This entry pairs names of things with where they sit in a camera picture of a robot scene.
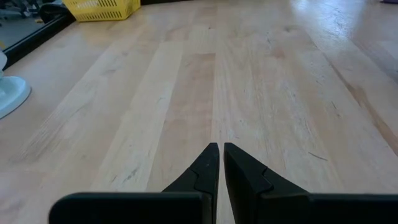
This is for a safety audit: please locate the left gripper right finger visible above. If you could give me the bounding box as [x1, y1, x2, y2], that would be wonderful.
[223, 142, 398, 224]

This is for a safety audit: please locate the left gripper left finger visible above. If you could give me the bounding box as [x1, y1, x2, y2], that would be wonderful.
[48, 142, 221, 224]

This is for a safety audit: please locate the yellow plastic bin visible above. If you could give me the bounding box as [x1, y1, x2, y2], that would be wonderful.
[62, 0, 141, 22]

